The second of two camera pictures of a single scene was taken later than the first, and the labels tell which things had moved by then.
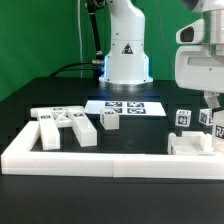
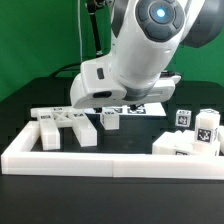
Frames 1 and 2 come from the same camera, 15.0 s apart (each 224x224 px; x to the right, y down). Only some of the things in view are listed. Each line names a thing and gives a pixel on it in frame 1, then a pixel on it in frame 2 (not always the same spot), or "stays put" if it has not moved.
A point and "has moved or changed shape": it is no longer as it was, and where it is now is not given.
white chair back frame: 51,117 stays put
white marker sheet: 144,108 stays put
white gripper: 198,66 -> 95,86
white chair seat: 190,143 has moved or changed shape
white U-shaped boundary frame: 19,158 stays put
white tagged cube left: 183,117 stays put
